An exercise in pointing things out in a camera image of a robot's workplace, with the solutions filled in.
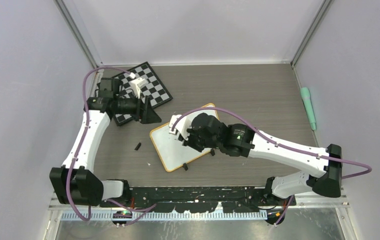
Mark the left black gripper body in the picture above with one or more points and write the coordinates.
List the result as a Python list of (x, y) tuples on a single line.
[(141, 113)]

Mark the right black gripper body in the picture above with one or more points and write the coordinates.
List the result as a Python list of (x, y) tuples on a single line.
[(196, 142)]

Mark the yellow framed whiteboard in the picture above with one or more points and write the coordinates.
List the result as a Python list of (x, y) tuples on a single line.
[(170, 150)]

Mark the black marker cap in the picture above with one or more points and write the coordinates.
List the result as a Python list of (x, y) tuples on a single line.
[(138, 146)]

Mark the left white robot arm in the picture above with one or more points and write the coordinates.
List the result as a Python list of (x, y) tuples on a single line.
[(75, 182)]

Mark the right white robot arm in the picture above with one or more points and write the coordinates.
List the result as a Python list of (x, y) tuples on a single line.
[(316, 171)]

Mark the black white checkerboard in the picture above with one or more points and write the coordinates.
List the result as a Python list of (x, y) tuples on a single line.
[(155, 89)]

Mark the mint green microphone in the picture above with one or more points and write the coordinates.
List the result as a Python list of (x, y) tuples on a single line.
[(306, 98)]

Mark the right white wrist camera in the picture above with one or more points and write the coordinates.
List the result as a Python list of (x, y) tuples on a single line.
[(179, 127)]

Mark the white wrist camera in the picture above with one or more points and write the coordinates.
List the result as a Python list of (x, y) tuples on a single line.
[(137, 85), (179, 127)]

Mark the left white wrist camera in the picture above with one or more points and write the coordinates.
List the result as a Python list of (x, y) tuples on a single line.
[(137, 85)]

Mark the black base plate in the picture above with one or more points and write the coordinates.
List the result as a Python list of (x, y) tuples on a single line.
[(232, 199)]

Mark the aluminium frame rail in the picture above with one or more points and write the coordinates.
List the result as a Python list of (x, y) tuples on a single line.
[(216, 212)]

